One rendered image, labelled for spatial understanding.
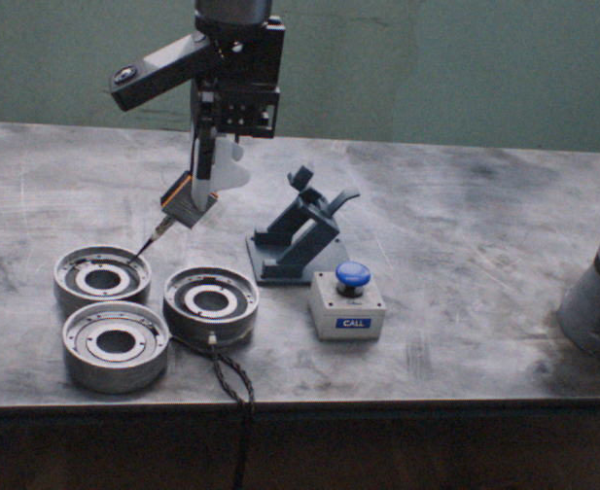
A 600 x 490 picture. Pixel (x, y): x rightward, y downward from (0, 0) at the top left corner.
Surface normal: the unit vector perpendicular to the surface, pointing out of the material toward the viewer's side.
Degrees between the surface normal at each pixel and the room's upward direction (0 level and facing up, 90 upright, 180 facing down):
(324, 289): 0
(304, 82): 90
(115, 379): 90
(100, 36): 90
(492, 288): 0
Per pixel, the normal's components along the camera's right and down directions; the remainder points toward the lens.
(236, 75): 0.18, 0.55
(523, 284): 0.14, -0.83
